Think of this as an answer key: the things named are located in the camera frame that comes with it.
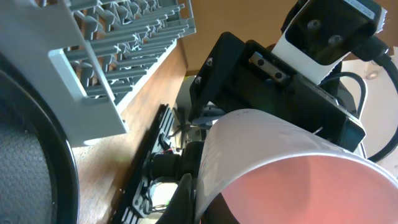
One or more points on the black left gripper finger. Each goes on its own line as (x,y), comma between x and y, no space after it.
(180,209)

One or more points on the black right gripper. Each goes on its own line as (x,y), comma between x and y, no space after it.
(245,75)

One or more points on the pink cup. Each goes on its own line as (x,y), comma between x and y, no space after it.
(271,171)

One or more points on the grey dishwasher rack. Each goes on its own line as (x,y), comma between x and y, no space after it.
(86,60)

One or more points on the round black serving tray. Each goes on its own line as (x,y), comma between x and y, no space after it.
(39,180)

